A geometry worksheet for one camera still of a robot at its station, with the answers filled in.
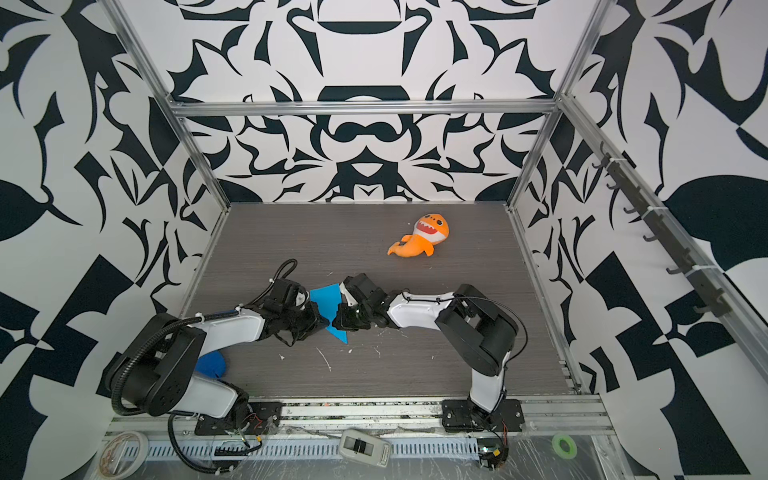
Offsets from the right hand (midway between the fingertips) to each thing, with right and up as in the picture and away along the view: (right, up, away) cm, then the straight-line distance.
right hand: (331, 324), depth 84 cm
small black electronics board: (+40, -28, -13) cm, 51 cm away
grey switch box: (+10, -22, -17) cm, 30 cm away
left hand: (-1, +1, +5) cm, 5 cm away
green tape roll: (+57, -25, -13) cm, 64 cm away
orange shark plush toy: (+30, +27, +17) cm, 44 cm away
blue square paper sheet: (-3, +4, +11) cm, 12 cm away
